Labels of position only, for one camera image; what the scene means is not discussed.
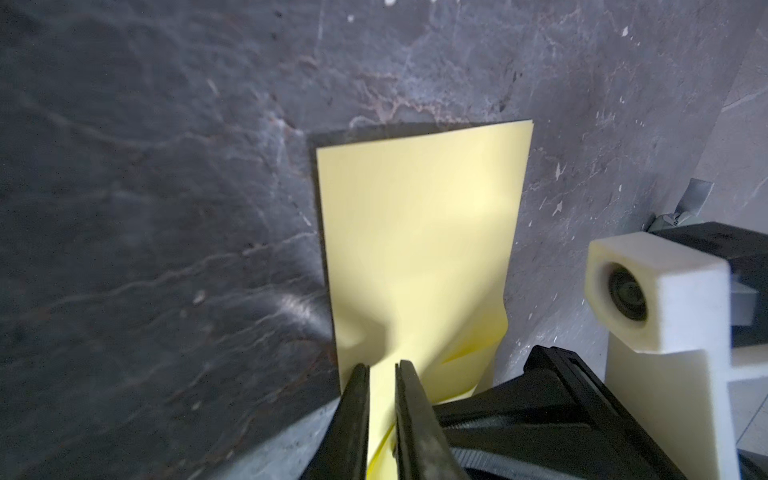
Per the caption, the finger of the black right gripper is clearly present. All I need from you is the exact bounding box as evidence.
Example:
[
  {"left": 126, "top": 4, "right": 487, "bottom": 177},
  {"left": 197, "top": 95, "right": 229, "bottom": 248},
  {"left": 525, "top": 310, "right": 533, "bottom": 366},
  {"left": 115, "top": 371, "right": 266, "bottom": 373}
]
[{"left": 434, "top": 346, "right": 684, "bottom": 479}]

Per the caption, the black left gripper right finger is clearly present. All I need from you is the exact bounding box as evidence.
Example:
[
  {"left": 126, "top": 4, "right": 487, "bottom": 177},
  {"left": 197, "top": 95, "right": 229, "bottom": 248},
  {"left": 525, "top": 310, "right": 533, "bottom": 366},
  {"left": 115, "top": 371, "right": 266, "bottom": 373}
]
[{"left": 395, "top": 360, "right": 468, "bottom": 479}]

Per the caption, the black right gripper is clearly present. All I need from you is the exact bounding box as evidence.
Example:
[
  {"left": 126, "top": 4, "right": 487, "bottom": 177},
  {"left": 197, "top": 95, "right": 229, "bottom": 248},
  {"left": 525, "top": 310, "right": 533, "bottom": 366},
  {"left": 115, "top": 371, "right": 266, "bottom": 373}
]
[{"left": 650, "top": 221, "right": 768, "bottom": 480}]

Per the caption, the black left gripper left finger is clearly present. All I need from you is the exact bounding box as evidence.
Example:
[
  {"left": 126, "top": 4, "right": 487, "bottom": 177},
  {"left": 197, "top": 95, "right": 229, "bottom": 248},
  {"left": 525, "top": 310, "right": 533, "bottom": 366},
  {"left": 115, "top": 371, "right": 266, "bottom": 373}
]
[{"left": 300, "top": 363, "right": 370, "bottom": 479}]

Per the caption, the yellow square paper sheet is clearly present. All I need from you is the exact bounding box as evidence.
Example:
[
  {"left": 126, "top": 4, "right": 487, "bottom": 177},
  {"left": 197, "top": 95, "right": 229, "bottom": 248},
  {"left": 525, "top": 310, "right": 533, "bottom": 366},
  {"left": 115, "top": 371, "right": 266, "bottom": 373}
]
[{"left": 316, "top": 120, "right": 534, "bottom": 479}]

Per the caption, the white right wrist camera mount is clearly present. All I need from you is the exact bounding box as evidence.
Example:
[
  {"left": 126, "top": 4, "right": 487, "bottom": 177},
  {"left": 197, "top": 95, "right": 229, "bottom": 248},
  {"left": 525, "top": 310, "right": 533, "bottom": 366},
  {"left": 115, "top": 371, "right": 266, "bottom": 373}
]
[{"left": 584, "top": 232, "right": 767, "bottom": 479}]

